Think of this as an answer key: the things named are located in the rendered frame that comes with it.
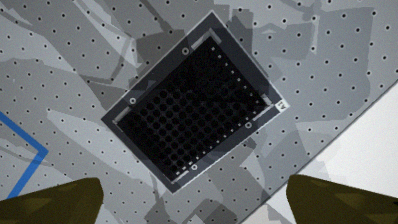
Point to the black well plate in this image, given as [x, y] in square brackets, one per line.
[196, 106]

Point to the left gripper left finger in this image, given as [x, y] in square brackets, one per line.
[76, 202]

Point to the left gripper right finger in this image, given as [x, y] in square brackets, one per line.
[317, 201]

